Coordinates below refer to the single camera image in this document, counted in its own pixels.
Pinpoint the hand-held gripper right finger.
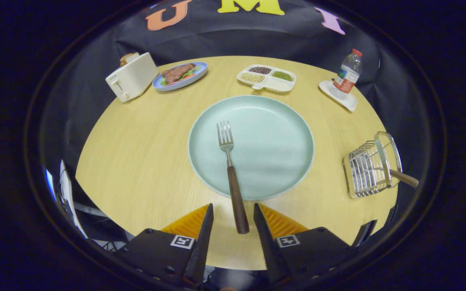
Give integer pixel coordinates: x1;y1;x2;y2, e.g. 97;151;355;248
253;203;355;285

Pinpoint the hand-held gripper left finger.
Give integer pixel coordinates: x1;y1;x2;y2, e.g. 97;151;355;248
114;203;214;289

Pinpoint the fork with wooden handle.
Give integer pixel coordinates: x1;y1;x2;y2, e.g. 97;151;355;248
216;120;250;234

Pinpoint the spoon with wooden handle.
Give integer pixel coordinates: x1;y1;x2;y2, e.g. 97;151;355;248
373;166;419;188

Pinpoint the light green plate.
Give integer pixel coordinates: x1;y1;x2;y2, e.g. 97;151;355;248
188;95;315;201

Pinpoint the white divided bean tray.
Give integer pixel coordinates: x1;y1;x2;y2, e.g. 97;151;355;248
237;64;297;93

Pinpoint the white square coaster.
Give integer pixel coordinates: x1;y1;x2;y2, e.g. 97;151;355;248
319;80;358;112

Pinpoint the small blue plate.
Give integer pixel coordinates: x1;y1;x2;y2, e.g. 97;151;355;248
153;61;208;92

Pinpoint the brown steak with lettuce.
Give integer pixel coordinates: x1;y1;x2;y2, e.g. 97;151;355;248
161;63;196;84

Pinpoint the white toaster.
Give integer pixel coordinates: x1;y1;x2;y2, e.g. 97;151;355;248
106;52;159;103

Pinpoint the clear bottle with red cap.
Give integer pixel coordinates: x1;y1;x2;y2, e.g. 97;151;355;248
333;49;363;94

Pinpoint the brown toast slice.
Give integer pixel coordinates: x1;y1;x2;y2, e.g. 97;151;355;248
119;52;140;67

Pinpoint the black table bracket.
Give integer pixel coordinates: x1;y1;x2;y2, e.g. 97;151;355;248
351;219;378;247

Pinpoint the metal wire cutlery basket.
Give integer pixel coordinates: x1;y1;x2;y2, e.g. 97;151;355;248
343;131;403;199

